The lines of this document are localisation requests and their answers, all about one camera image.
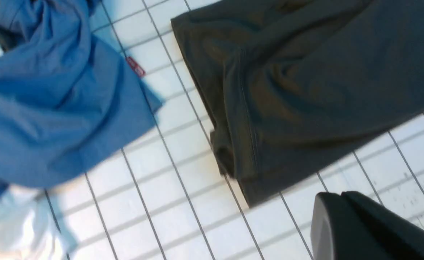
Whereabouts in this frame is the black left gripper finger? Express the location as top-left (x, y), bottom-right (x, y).
top-left (310, 191), bottom-right (424, 260)

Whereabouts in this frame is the dark gray long-sleeve top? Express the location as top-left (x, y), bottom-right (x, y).
top-left (171, 0), bottom-right (424, 207)

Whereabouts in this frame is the white grid tablecloth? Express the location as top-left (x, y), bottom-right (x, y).
top-left (43, 0), bottom-right (424, 260)

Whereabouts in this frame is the blue t-shirt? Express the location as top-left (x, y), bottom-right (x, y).
top-left (0, 0), bottom-right (163, 196)

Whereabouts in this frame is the white t-shirt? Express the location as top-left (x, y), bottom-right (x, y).
top-left (0, 31), bottom-right (87, 260)

